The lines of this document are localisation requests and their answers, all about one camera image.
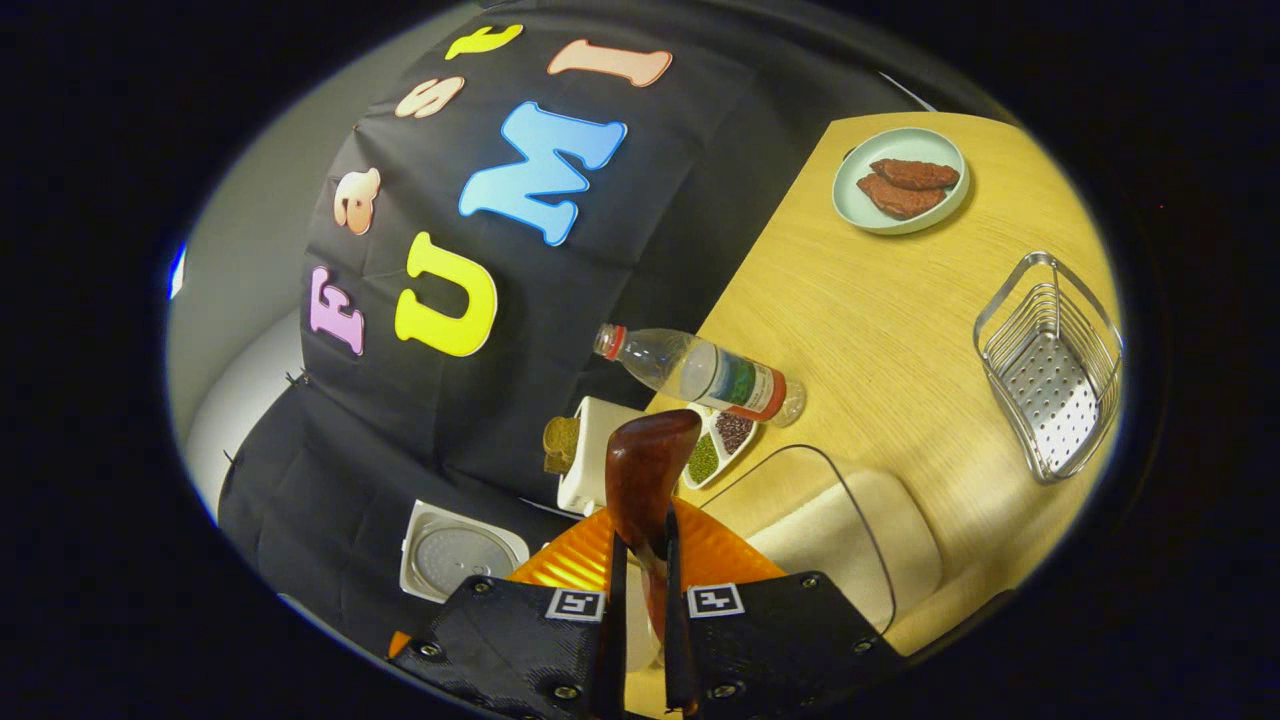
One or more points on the clear plastic water bottle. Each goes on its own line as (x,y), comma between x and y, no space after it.
(710,372)

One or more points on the white divided dish of beans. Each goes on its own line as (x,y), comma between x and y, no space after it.
(725,440)

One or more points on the brown meat slice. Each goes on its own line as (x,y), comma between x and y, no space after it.
(915,172)
(900,198)

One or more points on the clear container of rice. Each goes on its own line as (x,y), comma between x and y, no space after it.
(850,540)

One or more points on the white chopstick holder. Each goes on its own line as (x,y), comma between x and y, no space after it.
(590,460)

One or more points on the black backdrop cloth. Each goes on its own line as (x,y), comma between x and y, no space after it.
(600,260)

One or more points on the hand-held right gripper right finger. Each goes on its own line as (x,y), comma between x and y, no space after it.
(672,650)

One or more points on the brown wooden spoon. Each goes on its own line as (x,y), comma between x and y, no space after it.
(645,470)

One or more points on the white rice cooker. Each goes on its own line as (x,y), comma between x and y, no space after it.
(455,555)

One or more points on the pale green plate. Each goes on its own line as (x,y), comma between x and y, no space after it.
(850,200)

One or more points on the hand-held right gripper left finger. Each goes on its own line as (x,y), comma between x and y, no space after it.
(615,650)

